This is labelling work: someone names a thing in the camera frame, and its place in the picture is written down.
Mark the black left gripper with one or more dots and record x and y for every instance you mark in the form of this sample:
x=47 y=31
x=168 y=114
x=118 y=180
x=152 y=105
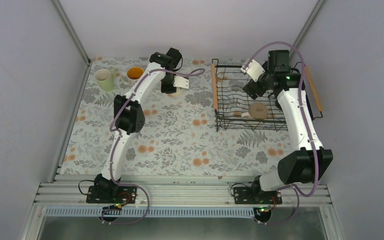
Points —
x=164 y=89

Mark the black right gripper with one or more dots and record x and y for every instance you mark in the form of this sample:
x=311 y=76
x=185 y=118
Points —
x=259 y=91

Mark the cream white mug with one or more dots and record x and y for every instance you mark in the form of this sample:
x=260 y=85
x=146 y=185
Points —
x=178 y=93

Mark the beige brown mug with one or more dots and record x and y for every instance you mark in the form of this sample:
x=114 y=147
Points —
x=257 y=111

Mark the floral patterned white mug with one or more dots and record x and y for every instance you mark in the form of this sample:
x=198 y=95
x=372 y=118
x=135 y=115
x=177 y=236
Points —
x=132 y=74

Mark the light green mug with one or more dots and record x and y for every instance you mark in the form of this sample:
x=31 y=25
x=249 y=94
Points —
x=105 y=78

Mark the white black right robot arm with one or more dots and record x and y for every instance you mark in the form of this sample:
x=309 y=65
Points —
x=309 y=160

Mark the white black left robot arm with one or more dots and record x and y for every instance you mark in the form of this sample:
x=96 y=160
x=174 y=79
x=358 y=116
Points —
x=129 y=117

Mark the floral patterned table mat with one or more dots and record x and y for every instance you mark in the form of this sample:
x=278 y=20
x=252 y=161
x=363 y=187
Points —
x=179 y=136

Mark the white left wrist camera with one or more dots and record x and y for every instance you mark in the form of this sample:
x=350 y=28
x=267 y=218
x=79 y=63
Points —
x=181 y=82

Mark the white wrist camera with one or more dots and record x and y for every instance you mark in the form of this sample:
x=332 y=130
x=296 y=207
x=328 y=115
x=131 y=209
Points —
x=253 y=69
x=181 y=82

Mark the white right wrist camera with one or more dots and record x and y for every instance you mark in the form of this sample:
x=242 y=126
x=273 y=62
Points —
x=253 y=69

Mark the black wire dish rack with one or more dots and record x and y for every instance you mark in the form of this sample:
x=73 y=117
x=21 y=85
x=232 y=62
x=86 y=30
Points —
x=230 y=101

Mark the right aluminium corner post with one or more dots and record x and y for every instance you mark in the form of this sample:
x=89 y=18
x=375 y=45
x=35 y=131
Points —
x=309 y=22

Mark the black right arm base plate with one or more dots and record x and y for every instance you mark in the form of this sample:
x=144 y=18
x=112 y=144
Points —
x=244 y=195

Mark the aluminium corner frame post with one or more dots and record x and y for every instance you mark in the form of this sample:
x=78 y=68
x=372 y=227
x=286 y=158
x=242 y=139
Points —
x=71 y=31

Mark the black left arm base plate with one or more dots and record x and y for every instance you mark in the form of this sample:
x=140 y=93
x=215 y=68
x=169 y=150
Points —
x=117 y=195

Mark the aluminium mounting rail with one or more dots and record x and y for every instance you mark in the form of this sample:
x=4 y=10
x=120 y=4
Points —
x=163 y=190

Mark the grey slotted cable duct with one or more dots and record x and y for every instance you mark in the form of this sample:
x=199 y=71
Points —
x=153 y=212

